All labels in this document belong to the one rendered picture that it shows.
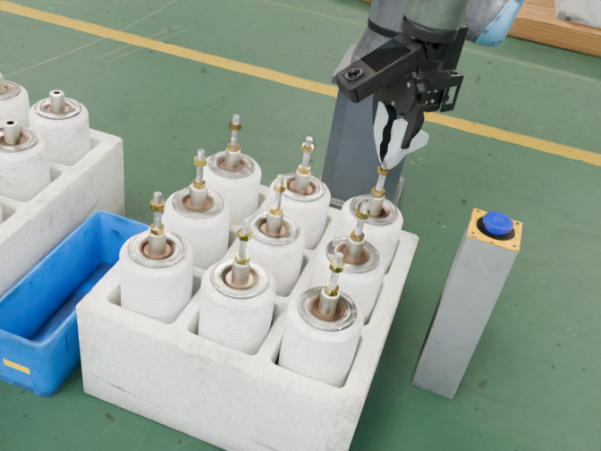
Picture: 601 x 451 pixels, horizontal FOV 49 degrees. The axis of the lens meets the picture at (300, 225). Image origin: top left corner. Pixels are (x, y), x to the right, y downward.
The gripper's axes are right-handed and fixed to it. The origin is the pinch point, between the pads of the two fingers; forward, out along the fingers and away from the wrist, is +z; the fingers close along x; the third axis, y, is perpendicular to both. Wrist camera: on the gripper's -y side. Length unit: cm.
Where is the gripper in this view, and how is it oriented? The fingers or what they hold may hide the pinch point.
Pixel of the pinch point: (383, 158)
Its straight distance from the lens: 94.7
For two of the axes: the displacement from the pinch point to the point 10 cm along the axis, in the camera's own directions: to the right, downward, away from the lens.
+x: -5.1, -5.8, 6.4
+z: -1.4, 7.8, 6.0
